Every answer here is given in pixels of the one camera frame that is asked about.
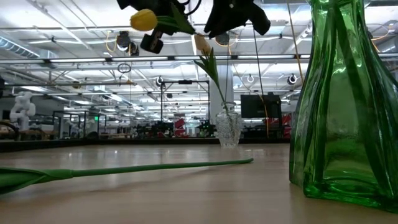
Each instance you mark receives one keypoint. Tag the yellow artificial tulip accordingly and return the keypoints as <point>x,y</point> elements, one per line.
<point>143,19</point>

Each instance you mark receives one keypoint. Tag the pale cream artificial tulip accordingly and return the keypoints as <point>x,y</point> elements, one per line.
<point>202,43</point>

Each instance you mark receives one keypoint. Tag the green glass vase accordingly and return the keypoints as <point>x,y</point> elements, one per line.
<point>342,124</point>

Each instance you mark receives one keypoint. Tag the red artificial tulip thick stem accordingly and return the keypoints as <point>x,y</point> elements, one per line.
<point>124,170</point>

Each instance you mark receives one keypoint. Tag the clear textured glass vase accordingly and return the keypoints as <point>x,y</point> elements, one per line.
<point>228,130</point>

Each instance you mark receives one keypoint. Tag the white building column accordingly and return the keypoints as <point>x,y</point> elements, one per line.
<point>217,96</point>

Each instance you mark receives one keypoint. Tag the overhead light bar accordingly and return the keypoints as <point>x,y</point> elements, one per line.
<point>77,59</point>

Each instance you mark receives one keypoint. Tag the black monitor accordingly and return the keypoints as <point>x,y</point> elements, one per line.
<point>258,105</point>

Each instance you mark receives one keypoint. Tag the red background object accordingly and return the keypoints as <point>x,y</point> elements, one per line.
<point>179,126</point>

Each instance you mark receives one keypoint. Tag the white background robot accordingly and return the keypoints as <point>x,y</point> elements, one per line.
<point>22,107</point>

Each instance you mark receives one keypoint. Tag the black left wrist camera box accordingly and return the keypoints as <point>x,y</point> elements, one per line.
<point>151,43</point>

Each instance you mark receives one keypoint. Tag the black background frame rig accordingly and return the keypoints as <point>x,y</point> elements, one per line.
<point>186,82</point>

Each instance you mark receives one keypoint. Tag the black table frame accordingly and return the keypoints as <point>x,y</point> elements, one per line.
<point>31,145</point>

